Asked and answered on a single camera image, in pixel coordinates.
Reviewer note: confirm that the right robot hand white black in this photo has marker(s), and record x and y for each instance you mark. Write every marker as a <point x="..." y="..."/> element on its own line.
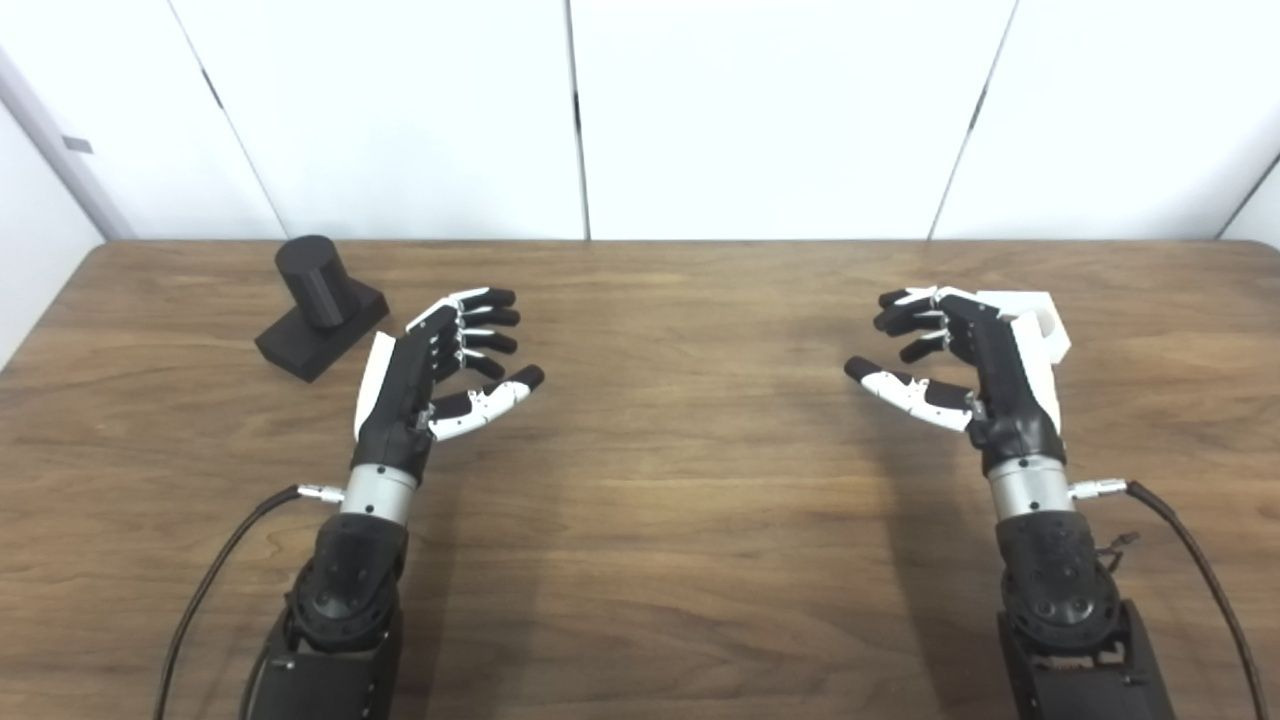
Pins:
<point x="1010" y="400"/>

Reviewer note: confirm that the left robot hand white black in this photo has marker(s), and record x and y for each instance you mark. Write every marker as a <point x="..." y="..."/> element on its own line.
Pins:
<point x="395" y="400"/>

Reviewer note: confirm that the white square piece with hole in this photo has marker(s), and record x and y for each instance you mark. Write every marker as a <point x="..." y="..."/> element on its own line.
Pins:
<point x="1030" y="300"/>

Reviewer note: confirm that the black peg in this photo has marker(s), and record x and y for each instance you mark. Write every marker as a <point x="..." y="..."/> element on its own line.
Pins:
<point x="315" y="300"/>

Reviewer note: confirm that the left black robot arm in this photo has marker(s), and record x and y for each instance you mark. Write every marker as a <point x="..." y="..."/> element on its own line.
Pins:
<point x="345" y="590"/>

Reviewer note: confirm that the small grey wall tag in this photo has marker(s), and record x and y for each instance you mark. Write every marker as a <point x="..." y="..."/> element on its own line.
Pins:
<point x="77" y="144"/>

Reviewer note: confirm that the grey wall corner post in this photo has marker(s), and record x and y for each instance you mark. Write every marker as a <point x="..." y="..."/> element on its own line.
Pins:
<point x="60" y="135"/>

